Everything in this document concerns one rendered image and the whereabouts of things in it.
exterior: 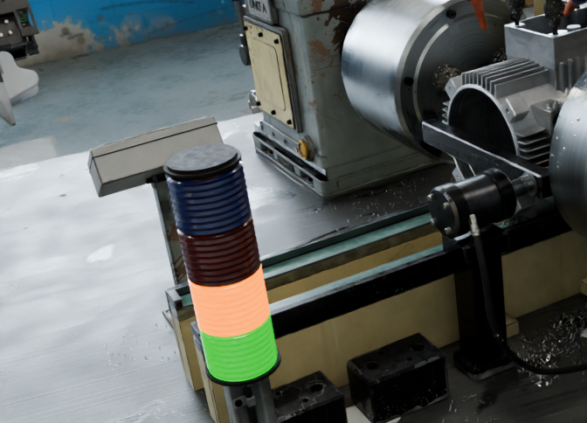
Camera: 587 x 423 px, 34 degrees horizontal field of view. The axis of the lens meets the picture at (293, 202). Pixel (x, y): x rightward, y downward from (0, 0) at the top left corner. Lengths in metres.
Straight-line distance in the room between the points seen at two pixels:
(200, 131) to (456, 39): 0.38
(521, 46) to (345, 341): 0.43
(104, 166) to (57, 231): 0.55
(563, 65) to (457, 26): 0.21
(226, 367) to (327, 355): 0.37
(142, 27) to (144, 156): 5.55
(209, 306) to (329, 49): 0.88
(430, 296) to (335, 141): 0.52
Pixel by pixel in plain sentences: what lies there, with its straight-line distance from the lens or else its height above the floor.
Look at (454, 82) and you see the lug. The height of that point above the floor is 1.09.
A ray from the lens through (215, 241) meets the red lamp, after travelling 0.72.
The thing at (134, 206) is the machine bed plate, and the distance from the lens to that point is 1.78.
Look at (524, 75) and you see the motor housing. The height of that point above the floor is 1.10.
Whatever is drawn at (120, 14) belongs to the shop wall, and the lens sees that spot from 6.74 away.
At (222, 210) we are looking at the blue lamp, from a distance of 0.71.
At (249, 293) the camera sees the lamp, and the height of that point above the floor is 1.11.
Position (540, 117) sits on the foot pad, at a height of 1.06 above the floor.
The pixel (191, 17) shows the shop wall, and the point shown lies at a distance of 6.80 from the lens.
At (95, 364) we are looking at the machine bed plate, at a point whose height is 0.80.
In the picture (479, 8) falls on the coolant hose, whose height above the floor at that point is 1.15.
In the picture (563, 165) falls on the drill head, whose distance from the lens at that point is 1.05.
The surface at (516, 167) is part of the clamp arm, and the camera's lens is 1.12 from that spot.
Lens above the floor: 1.46
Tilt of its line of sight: 23 degrees down
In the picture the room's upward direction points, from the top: 9 degrees counter-clockwise
